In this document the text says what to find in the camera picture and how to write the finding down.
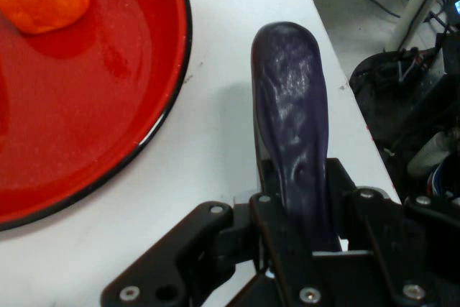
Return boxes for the red enamel plate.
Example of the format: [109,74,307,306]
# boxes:
[0,0,193,232]

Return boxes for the white metal pole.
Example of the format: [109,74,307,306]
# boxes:
[386,0,456,52]

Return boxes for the purple toy eggplant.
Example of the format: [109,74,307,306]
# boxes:
[250,21,343,252]

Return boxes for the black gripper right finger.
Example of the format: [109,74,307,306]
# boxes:
[325,157,460,307]

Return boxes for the black equipment bundle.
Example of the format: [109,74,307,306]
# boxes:
[349,32,460,200]

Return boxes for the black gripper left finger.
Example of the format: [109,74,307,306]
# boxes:
[99,156,326,307]

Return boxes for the white plastic tube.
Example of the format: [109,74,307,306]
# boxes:
[407,130,452,179]

